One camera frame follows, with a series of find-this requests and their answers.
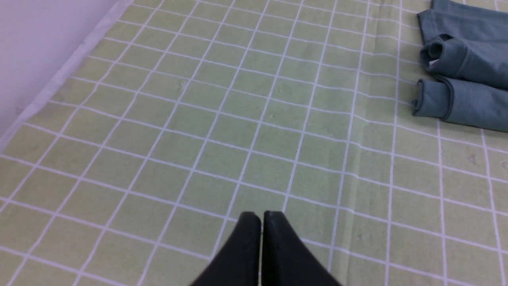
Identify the green checkered tablecloth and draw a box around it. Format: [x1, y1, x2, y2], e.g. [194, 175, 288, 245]
[1, 0, 507, 286]

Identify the green long sleeve shirt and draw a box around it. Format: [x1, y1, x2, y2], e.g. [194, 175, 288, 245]
[412, 0, 508, 132]

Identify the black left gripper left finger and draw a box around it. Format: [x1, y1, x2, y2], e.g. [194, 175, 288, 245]
[192, 212, 261, 286]

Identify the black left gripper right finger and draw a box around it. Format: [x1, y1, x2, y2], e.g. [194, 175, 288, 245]
[261, 211, 341, 286]

